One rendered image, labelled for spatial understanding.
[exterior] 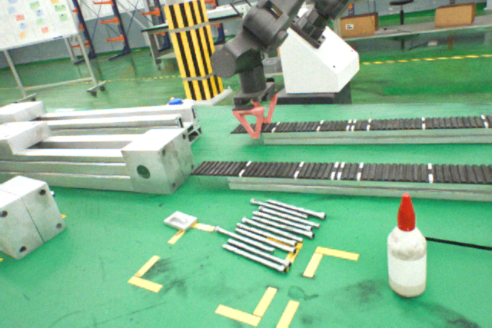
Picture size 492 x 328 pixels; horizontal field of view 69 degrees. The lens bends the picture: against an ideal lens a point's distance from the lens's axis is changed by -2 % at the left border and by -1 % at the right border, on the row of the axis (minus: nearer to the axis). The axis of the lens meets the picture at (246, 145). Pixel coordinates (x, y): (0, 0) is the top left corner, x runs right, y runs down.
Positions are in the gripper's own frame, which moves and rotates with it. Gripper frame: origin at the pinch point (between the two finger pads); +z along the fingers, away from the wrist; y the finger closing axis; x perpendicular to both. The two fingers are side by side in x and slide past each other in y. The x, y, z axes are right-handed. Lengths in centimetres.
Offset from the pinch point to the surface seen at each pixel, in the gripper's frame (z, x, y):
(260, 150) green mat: 3.3, 1.0, 4.6
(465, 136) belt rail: 2.1, 40.4, 1.7
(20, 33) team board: -35, -527, -345
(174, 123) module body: -3.8, -19.7, 4.5
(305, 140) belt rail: 2.5, 10.5, 1.9
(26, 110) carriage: -8, -76, 0
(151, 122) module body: -4.2, -26.3, 4.6
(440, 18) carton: 46, 71, -464
